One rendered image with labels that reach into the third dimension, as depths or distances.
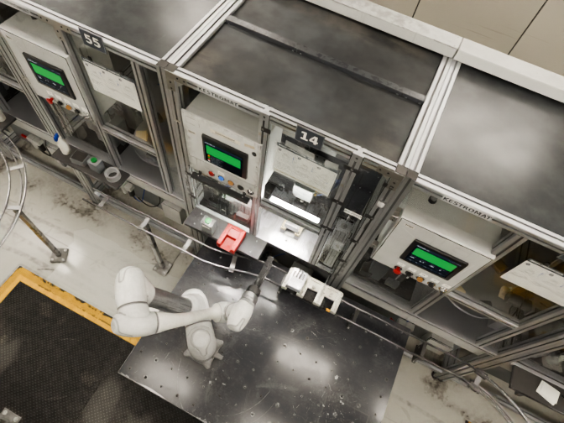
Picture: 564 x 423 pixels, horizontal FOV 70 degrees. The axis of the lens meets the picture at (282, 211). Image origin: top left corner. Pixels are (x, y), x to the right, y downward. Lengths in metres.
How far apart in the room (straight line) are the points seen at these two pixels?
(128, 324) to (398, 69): 1.67
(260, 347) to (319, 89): 1.58
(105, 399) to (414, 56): 2.95
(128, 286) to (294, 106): 1.08
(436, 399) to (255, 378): 1.58
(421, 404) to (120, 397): 2.23
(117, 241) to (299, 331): 1.83
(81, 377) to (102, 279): 0.74
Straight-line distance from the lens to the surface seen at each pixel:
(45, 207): 4.09
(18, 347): 3.66
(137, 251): 3.65
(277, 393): 2.59
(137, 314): 1.91
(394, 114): 1.85
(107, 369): 3.40
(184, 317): 2.02
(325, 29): 2.17
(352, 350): 2.71
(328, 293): 2.57
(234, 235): 2.56
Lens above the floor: 3.25
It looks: 60 degrees down
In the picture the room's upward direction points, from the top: 12 degrees clockwise
